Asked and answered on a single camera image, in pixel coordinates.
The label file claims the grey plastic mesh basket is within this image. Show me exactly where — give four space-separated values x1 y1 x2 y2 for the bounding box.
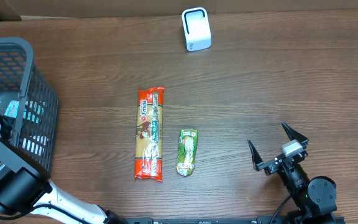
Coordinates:
0 37 60 170

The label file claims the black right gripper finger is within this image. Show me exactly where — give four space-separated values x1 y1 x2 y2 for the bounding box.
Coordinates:
282 121 309 146
247 139 264 170

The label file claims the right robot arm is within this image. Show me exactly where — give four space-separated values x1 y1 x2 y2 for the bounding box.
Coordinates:
247 121 344 224

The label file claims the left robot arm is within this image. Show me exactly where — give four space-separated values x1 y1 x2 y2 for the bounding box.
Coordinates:
0 114 124 223

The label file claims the green drink pouch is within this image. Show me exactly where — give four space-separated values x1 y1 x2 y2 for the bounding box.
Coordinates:
176 129 198 177

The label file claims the teal snack bar packet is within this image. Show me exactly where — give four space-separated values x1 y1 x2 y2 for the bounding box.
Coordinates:
4 100 48 126

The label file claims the orange San Remo pasta packet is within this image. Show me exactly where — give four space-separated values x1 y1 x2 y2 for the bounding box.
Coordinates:
134 86 165 182

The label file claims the white barcode scanner stand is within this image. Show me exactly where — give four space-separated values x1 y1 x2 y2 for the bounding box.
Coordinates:
181 7 212 52

